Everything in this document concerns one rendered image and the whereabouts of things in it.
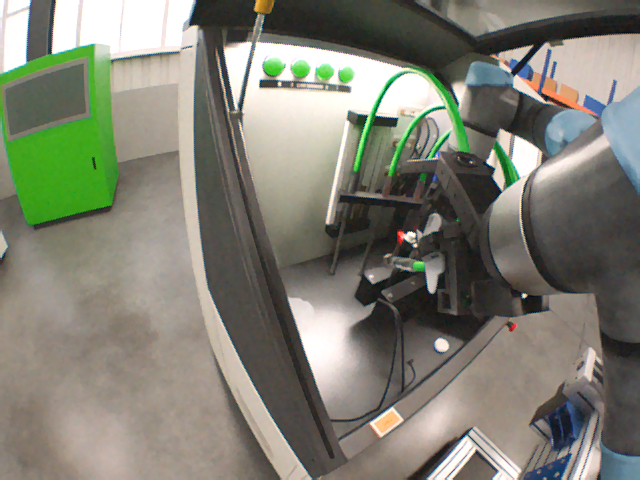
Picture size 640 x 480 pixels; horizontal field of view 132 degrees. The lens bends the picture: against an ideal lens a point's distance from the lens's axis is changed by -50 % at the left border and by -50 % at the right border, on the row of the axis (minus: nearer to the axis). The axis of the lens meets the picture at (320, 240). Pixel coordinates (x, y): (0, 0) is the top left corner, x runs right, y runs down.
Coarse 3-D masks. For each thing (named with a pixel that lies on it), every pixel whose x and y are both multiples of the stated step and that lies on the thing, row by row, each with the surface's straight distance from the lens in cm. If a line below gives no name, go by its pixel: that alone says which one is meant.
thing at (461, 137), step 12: (396, 72) 53; (408, 72) 50; (420, 72) 46; (384, 84) 57; (432, 84) 42; (444, 96) 39; (372, 108) 61; (456, 108) 38; (372, 120) 62; (456, 120) 37; (456, 132) 36; (360, 144) 65; (468, 144) 35; (360, 156) 66; (420, 264) 41
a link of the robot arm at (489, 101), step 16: (480, 64) 46; (480, 80) 45; (496, 80) 45; (512, 80) 48; (464, 96) 47; (480, 96) 45; (496, 96) 45; (512, 96) 46; (464, 112) 46; (480, 112) 45; (496, 112) 45; (512, 112) 46; (480, 128) 45; (496, 128) 47
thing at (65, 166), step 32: (32, 64) 288; (64, 64) 274; (96, 64) 273; (0, 96) 307; (32, 96) 288; (64, 96) 275; (96, 96) 271; (32, 128) 292; (64, 128) 280; (96, 128) 272; (32, 160) 300; (64, 160) 288; (96, 160) 280; (32, 192) 313; (64, 192) 301; (96, 192) 293; (32, 224) 332
